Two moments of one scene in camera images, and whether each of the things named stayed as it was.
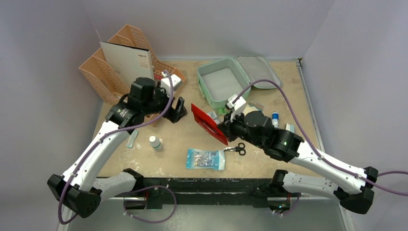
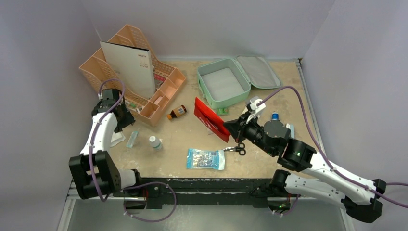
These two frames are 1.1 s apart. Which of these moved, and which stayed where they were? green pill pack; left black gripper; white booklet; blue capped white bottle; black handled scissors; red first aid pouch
Moved: red first aid pouch; left black gripper
Stayed: white booklet; blue capped white bottle; black handled scissors; green pill pack
